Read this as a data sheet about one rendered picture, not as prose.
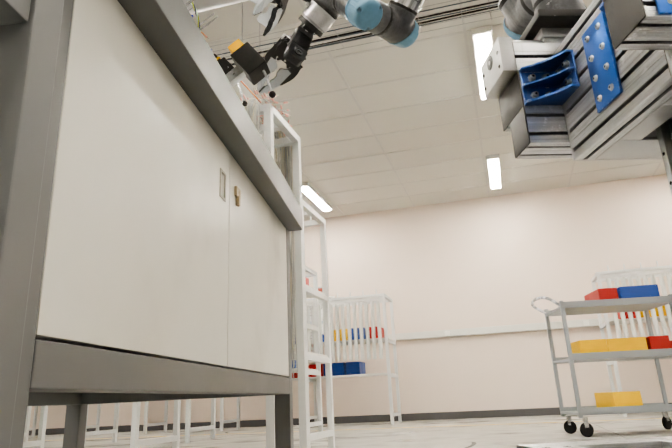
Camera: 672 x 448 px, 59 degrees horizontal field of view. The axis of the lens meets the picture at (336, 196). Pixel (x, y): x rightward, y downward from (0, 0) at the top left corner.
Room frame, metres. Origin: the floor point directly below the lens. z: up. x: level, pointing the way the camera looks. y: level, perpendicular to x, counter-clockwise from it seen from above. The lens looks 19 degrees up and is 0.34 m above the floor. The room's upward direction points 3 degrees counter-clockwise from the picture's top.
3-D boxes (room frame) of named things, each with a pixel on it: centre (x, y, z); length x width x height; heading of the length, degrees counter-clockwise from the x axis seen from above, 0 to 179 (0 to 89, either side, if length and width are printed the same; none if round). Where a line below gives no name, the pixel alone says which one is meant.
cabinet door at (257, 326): (1.32, 0.18, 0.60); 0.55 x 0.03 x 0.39; 174
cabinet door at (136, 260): (0.77, 0.23, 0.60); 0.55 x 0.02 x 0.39; 174
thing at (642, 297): (4.89, -2.07, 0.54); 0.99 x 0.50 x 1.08; 86
